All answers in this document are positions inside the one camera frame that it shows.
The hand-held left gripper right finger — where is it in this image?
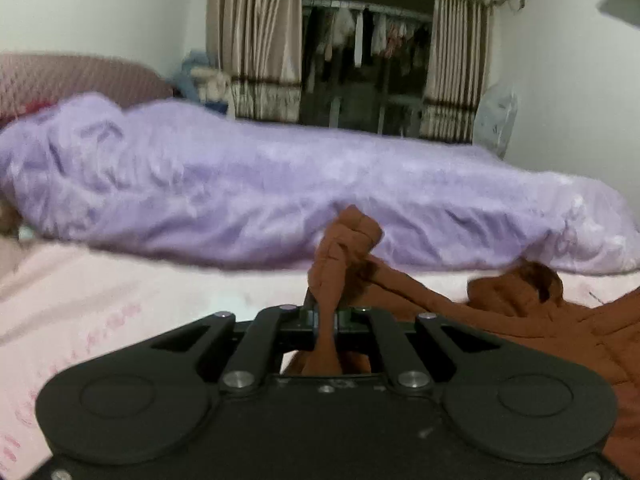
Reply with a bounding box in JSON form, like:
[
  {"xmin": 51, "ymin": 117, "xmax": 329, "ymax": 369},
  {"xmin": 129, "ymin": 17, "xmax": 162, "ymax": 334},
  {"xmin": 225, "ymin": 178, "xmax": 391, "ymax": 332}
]
[{"xmin": 333, "ymin": 305, "xmax": 502, "ymax": 394}]

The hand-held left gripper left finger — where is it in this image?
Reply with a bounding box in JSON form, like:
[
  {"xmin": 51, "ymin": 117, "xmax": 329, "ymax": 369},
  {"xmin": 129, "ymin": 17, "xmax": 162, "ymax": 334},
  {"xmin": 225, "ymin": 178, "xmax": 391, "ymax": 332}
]
[{"xmin": 150, "ymin": 305, "xmax": 321, "ymax": 393}]

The brown padded jacket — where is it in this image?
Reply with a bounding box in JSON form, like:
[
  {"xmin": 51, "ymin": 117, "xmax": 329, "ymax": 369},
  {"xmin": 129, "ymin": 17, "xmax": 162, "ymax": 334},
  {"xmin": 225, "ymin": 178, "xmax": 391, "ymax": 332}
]
[{"xmin": 290, "ymin": 204, "xmax": 640, "ymax": 466}]

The row of hanging clothes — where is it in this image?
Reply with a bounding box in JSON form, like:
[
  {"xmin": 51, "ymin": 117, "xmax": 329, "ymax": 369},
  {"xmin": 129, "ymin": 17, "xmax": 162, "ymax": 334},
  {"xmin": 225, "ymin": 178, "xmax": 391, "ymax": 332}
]
[{"xmin": 302, "ymin": 0, "xmax": 434, "ymax": 83}]

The purple duvet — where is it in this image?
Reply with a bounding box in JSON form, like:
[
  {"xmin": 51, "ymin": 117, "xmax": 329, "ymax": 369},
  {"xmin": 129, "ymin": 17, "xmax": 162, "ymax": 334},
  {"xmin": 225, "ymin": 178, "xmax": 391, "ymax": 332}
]
[{"xmin": 0, "ymin": 91, "xmax": 640, "ymax": 277}]

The plastic-covered standing fan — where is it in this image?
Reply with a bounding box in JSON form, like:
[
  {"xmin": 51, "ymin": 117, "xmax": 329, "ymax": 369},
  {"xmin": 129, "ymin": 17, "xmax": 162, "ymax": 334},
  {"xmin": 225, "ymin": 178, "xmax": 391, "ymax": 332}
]
[{"xmin": 472, "ymin": 81, "xmax": 519, "ymax": 160}]

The beige striped curtain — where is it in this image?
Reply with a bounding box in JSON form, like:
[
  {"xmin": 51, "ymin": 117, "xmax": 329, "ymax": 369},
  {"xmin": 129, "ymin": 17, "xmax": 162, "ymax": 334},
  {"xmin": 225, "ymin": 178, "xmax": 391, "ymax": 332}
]
[
  {"xmin": 419, "ymin": 0, "xmax": 495, "ymax": 144},
  {"xmin": 206, "ymin": 0, "xmax": 304, "ymax": 124}
]

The maroon padded headboard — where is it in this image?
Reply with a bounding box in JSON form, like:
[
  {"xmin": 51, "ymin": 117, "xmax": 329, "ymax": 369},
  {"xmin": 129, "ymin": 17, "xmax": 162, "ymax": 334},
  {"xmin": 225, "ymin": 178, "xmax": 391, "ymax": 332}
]
[{"xmin": 0, "ymin": 51, "xmax": 175, "ymax": 122}]

